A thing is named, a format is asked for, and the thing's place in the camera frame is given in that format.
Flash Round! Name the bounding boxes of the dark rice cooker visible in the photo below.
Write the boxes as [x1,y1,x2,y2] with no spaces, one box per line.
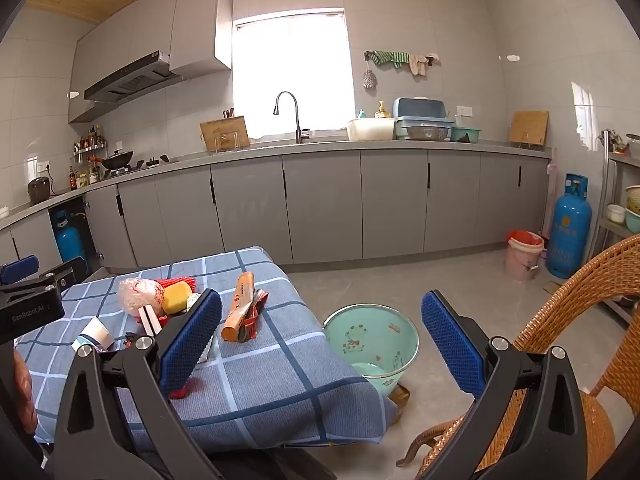
[27,176,52,206]

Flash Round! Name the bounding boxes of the blue dish rack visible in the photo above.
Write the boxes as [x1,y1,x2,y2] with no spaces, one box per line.
[391,96,456,141]

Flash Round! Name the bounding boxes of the pink bucket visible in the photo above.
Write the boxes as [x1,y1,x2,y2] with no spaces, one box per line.
[505,230,545,283]

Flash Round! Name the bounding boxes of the person's left hand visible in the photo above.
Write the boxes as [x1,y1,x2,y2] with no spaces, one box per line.
[12,352,38,436]

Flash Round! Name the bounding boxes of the red bag liner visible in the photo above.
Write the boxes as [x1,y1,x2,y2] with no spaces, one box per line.
[506,230,545,248]

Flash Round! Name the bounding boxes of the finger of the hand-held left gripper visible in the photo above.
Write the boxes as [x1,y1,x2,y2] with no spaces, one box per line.
[0,255,41,285]
[0,257,87,301]

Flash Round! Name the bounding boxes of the blue gas cylinder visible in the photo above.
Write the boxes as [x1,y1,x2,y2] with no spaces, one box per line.
[52,208,90,273]
[545,172,593,279]

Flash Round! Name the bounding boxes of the blue checked tablecloth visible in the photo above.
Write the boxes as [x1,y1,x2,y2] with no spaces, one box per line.
[12,246,401,456]

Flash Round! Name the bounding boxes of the range hood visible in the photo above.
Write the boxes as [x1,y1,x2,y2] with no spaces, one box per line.
[83,50,183,106]

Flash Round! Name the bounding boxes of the group of sauce bottles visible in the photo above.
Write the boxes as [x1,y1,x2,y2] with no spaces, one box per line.
[69,164,102,190]

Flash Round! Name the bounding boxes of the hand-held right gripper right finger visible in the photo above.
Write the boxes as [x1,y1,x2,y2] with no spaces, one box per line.
[417,290,588,480]

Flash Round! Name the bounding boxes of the grey upper cabinets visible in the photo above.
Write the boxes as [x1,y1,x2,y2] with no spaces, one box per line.
[67,0,236,123]

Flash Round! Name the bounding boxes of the beige gloves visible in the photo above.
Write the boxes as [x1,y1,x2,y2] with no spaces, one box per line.
[409,52,441,78]

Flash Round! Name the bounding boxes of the white paper cup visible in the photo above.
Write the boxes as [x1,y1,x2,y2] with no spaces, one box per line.
[71,316,115,356]

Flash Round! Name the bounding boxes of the metal basin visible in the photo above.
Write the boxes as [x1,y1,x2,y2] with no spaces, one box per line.
[405,125,451,142]

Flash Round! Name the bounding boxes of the black wok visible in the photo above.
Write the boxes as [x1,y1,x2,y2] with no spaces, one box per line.
[95,150,135,171]

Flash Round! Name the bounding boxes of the yellow sponge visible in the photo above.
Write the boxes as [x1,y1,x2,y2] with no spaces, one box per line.
[162,281,195,315]

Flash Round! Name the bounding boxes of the red wrapper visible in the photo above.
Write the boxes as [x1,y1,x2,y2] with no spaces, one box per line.
[242,289,271,343]

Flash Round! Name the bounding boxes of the spice rack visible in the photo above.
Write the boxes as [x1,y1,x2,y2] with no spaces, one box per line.
[74,125,108,161]

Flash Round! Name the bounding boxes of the green waste bin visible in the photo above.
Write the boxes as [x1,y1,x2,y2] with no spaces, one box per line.
[321,303,420,397]

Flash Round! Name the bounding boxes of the white plastic tub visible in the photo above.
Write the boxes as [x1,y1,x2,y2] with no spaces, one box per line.
[347,118,396,142]

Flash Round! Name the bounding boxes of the bright window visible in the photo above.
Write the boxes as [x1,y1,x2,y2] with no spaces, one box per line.
[231,8,351,141]

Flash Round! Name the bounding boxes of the clear plastic bag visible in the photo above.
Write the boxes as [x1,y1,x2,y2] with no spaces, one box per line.
[117,276,166,317]

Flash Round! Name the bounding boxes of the wooden cutting board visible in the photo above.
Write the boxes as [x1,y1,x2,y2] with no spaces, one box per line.
[508,111,549,150]
[199,115,251,153]

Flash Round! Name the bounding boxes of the orange snack packet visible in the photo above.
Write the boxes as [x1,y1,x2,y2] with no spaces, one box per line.
[221,271,256,342]

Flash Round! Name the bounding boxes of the metal faucet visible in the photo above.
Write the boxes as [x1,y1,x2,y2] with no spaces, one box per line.
[273,91,311,144]

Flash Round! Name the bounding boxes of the metal shelf rack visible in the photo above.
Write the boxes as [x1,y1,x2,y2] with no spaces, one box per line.
[582,130,640,326]

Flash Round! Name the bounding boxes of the gas stove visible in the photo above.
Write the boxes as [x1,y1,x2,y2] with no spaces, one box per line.
[102,157,171,178]

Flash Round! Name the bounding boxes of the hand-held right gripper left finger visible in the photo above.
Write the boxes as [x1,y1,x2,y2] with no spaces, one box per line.
[52,288,223,480]

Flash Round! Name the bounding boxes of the red foam net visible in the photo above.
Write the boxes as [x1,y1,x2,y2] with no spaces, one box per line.
[154,275,197,291]

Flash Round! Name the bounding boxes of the grey base cabinets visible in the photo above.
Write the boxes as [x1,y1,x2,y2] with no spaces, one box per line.
[0,140,552,281]

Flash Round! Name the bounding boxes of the red serrated packet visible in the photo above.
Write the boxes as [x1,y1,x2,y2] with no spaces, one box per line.
[169,377,203,400]

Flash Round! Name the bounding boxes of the brown cardboard piece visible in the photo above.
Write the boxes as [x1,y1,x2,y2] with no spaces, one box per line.
[387,382,412,423]

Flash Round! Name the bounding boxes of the green striped cloth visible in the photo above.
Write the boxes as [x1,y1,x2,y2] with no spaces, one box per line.
[372,50,411,69]

